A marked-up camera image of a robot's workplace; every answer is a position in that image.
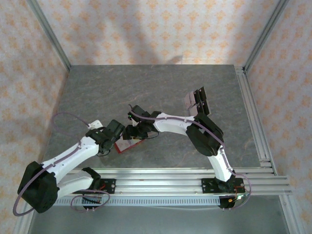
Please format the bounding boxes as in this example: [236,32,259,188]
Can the aluminium side rail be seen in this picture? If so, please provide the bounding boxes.
[234,65,278,176]

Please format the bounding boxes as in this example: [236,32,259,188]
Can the aluminium frame post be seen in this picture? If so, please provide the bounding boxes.
[243,0,291,74]
[25,0,72,72]

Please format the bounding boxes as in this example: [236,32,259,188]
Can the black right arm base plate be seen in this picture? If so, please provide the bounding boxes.
[201,177,245,195]

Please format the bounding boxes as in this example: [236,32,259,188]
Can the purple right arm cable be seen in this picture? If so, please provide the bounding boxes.
[131,111,252,211]

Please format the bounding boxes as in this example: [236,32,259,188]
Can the clear acrylic card stand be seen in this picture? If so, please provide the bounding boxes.
[184,86,212,118]

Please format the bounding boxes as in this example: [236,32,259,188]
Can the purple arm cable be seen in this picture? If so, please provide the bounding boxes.
[131,111,252,211]
[13,112,111,217]

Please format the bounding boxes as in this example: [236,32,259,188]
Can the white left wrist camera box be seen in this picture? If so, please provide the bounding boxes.
[85,119,104,130]

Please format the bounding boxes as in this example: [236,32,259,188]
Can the slotted grey cable duct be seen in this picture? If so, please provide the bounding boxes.
[36,196,221,207]

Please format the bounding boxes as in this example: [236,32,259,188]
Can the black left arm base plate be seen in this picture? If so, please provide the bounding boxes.
[72,178,117,195]

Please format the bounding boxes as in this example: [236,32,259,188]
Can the aluminium rail beam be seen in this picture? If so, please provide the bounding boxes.
[25,167,293,197]

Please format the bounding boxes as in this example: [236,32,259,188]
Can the aluminium frame leg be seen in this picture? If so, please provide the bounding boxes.
[279,195,307,234]
[12,207,38,234]

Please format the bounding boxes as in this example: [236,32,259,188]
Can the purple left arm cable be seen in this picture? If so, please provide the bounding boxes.
[13,112,111,217]

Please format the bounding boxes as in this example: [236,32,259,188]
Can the red leather card holder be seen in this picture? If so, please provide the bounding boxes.
[114,136,147,155]

